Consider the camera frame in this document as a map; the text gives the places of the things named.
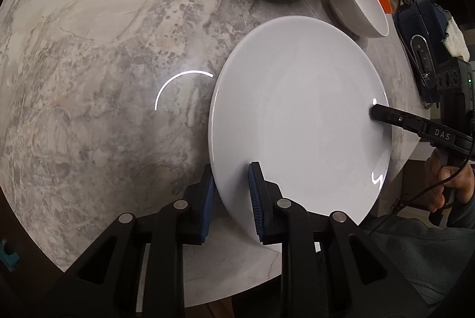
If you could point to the teal plastic object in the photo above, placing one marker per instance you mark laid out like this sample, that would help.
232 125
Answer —
8 257

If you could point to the person's right hand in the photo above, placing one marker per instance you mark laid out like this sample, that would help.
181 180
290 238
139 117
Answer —
434 192

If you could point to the white plate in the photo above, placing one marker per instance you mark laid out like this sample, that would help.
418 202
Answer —
297 99

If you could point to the white crumpled cloth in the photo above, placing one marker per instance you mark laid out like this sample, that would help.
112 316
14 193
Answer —
456 40

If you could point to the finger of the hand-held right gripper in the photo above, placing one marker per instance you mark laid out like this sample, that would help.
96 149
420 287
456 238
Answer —
397 118

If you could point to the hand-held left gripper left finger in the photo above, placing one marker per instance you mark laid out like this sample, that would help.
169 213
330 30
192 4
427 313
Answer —
207 208

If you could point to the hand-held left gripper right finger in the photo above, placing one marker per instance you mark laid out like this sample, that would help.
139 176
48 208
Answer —
256 208

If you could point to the person's grey fleece clothing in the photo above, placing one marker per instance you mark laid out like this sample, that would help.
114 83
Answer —
408 258

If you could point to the dark blue electronic device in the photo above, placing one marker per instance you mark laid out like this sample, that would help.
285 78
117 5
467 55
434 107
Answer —
426 30

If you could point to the white bowl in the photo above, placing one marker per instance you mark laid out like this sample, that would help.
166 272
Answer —
360 4

